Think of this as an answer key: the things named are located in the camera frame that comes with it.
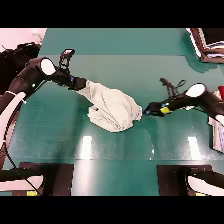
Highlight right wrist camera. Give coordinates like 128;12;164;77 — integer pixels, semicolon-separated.
159;77;187;100

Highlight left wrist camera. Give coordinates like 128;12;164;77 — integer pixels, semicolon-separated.
58;48;76;76

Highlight heap of clothes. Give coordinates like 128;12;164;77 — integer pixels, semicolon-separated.
207;85;224;154

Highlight black cable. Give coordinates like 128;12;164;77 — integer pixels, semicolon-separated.
2;99;44;197

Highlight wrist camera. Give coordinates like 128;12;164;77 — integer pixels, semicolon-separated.
58;48;76;76
159;77;187;100

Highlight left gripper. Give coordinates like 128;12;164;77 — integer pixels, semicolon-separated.
54;73;88;92

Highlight white garment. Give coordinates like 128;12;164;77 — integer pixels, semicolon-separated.
76;79;144;133

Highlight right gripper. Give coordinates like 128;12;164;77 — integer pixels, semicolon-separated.
144;101;173;117

